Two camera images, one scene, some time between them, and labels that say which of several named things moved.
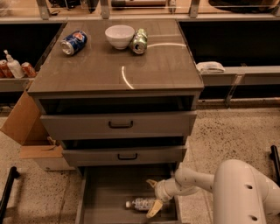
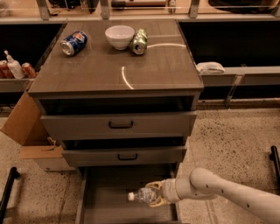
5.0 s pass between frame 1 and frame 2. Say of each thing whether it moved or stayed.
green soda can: stayed
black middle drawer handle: stayed
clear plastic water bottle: moved
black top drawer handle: stayed
